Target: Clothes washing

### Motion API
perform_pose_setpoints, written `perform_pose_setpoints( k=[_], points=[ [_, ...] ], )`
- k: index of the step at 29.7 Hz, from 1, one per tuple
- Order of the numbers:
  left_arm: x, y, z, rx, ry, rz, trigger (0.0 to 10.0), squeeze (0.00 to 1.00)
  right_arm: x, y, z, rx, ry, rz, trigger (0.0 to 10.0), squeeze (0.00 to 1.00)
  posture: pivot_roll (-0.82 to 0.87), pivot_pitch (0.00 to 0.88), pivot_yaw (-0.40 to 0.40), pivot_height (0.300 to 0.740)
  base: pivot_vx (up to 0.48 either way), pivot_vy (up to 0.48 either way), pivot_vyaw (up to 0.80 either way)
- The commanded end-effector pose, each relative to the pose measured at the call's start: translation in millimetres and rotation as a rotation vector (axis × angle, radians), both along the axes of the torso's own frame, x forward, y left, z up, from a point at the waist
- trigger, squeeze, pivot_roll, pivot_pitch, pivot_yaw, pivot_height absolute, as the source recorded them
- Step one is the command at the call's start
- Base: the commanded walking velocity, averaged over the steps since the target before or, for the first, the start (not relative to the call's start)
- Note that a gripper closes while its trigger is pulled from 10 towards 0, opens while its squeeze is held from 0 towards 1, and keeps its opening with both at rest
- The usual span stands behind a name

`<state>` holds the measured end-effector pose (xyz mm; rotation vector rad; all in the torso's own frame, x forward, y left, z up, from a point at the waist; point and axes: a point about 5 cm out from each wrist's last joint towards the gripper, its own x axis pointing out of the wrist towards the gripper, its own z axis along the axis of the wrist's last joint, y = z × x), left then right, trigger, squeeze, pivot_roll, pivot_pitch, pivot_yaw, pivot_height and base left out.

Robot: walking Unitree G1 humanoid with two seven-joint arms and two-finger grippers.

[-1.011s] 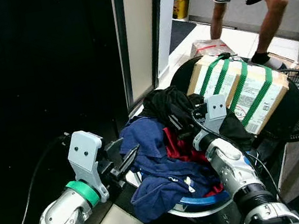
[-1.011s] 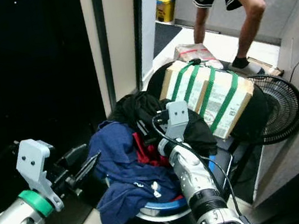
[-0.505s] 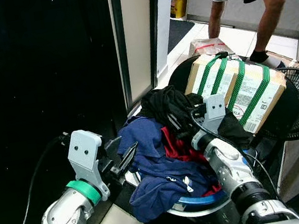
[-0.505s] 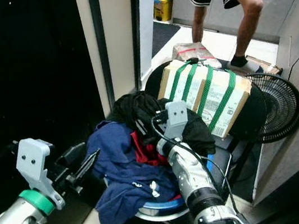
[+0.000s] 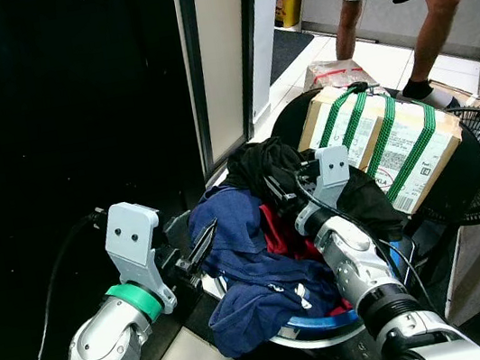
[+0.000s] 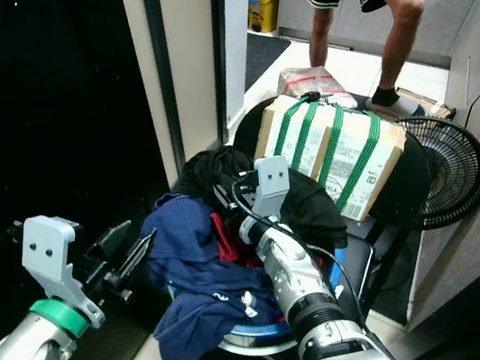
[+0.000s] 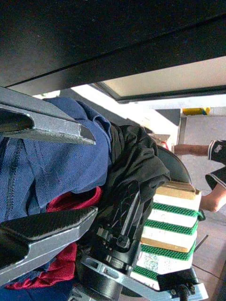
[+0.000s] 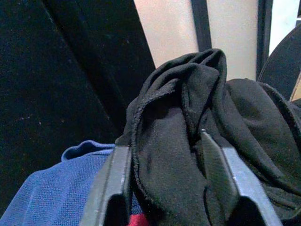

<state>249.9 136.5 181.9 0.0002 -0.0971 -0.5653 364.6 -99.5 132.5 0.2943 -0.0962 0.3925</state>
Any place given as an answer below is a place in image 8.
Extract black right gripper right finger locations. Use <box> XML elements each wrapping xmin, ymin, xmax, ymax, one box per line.
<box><xmin>200</xmin><ymin>129</ymin><xmax>284</xmax><ymax>226</ymax></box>

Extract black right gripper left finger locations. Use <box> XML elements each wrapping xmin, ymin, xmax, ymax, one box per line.
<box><xmin>79</xmin><ymin>145</ymin><xmax>133</xmax><ymax>226</ymax></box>

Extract black garment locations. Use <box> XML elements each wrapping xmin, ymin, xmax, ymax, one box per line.
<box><xmin>114</xmin><ymin>48</ymin><xmax>301</xmax><ymax>226</ymax></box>

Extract red fabric piece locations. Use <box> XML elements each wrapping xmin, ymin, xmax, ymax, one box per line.
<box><xmin>127</xmin><ymin>212</ymin><xmax>155</xmax><ymax>226</ymax></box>

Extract blue knit garment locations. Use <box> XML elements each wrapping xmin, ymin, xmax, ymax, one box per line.
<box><xmin>0</xmin><ymin>139</ymin><xmax>146</xmax><ymax>226</ymax></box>

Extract black rounded object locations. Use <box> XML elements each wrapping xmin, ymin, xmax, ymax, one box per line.
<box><xmin>257</xmin><ymin>23</ymin><xmax>301</xmax><ymax>102</ymax></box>

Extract large black panel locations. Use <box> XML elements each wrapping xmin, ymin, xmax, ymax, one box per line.
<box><xmin>0</xmin><ymin>0</ymin><xmax>156</xmax><ymax>211</ymax></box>

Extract black frame bar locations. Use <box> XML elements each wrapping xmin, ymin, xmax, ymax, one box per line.
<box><xmin>190</xmin><ymin>0</ymin><xmax>213</xmax><ymax>53</ymax></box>
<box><xmin>256</xmin><ymin>0</ymin><xmax>271</xmax><ymax>76</ymax></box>

